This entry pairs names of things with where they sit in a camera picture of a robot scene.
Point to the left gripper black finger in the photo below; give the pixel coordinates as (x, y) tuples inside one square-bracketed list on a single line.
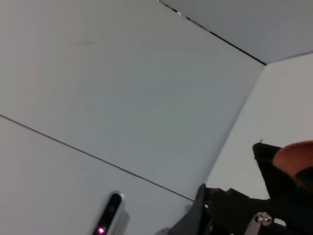
[(227, 227), (232, 200)]

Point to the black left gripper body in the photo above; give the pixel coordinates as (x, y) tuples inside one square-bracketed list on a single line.
[(195, 220)]

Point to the silver zipper pull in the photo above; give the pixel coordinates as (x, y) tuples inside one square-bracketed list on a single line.
[(260, 218)]

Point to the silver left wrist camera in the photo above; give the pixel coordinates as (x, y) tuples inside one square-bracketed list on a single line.
[(111, 210)]

